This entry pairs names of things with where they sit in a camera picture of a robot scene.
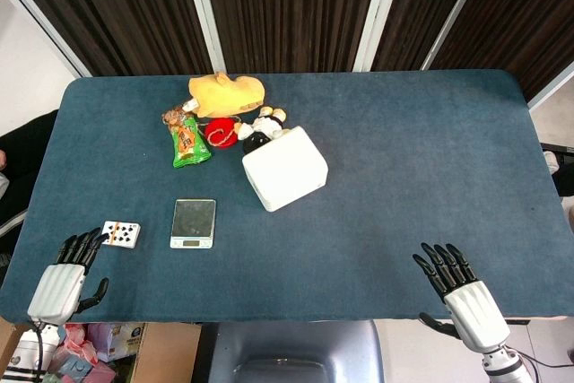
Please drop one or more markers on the person in black clothes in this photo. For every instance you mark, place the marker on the person in black clothes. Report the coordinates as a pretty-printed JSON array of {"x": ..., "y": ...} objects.
[{"x": 22, "y": 154}]

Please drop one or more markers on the pink packets pile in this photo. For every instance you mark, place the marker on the pink packets pile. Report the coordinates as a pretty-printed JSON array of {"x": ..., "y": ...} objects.
[{"x": 76, "y": 360}]

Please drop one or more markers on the blue table cloth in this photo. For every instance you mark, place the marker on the blue table cloth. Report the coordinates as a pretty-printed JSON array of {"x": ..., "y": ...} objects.
[{"x": 381, "y": 176}]

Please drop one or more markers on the black white plush doll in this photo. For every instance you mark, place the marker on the black white plush doll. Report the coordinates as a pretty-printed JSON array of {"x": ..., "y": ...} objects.
[{"x": 262, "y": 127}]

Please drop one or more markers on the white ribbed plastic box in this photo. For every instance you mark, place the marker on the white ribbed plastic box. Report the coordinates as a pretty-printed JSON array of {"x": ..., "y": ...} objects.
[{"x": 284, "y": 167}]

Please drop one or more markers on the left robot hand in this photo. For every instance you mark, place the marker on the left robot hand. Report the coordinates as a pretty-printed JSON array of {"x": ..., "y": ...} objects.
[{"x": 58, "y": 286}]

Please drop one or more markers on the playing cards deck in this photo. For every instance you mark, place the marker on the playing cards deck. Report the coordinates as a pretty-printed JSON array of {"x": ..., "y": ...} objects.
[{"x": 120, "y": 235}]

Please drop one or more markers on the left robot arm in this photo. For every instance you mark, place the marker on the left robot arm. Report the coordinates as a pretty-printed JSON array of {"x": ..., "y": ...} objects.
[{"x": 31, "y": 351}]

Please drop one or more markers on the dark folding screen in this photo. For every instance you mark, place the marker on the dark folding screen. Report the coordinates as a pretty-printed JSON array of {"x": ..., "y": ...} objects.
[{"x": 291, "y": 6}]

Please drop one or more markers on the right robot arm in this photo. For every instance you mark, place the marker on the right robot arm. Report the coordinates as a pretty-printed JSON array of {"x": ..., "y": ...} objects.
[{"x": 504, "y": 362}]

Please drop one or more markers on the small digital scale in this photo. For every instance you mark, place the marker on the small digital scale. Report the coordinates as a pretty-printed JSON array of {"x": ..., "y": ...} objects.
[{"x": 193, "y": 219}]

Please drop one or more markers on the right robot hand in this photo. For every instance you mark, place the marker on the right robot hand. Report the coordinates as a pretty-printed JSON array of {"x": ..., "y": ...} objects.
[{"x": 475, "y": 311}]

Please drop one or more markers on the tissue pack with blue print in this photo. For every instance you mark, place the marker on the tissue pack with blue print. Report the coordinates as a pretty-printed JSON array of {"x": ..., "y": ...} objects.
[{"x": 121, "y": 338}]

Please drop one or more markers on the yellow plush toy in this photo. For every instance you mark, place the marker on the yellow plush toy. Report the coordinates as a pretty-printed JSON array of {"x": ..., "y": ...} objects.
[{"x": 226, "y": 93}]

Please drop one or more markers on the green snack bag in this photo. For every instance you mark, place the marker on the green snack bag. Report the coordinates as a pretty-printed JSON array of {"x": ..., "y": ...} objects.
[{"x": 188, "y": 145}]

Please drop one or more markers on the cardboard box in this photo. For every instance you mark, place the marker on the cardboard box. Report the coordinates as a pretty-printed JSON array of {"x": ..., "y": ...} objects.
[{"x": 170, "y": 351}]

